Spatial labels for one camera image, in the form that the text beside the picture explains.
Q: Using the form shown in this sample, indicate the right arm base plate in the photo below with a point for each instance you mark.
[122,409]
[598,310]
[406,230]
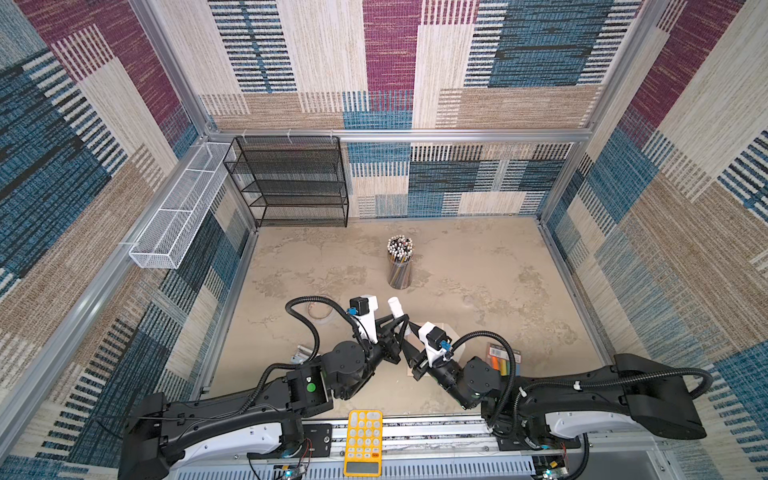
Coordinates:
[532,433]

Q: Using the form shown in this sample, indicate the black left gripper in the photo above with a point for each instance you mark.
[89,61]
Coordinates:
[388,347]

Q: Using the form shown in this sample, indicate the black wire shelf rack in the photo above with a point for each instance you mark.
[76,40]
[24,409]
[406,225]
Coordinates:
[290,181]

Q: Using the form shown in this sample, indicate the aluminium front rail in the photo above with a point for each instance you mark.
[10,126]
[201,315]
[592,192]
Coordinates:
[451,440]

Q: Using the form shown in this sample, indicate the pack of coloured highlighters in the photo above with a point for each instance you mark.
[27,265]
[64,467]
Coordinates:
[498,358]

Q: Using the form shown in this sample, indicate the metal cup of pencils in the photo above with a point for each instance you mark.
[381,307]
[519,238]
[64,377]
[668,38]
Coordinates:
[400,253]

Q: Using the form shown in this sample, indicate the white glue stick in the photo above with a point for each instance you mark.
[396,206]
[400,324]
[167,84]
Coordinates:
[396,308]

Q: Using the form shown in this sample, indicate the light blue stapler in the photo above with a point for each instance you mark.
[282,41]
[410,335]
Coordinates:
[304,354]

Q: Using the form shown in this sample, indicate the yellow calculator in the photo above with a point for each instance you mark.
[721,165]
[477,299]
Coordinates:
[363,444]

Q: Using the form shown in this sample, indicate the white wire mesh basket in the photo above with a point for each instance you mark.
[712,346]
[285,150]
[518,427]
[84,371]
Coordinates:
[166,239]

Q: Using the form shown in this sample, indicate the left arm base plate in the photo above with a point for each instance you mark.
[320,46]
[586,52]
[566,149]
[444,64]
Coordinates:
[317,444]

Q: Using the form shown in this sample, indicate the white tape roll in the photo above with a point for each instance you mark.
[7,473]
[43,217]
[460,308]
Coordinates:
[320,313]

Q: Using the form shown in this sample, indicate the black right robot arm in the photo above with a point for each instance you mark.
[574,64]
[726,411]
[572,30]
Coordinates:
[540,413]

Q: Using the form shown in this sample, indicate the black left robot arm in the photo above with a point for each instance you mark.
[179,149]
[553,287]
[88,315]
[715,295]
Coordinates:
[159,434]

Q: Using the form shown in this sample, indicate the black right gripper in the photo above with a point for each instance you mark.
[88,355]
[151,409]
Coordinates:
[419,361]

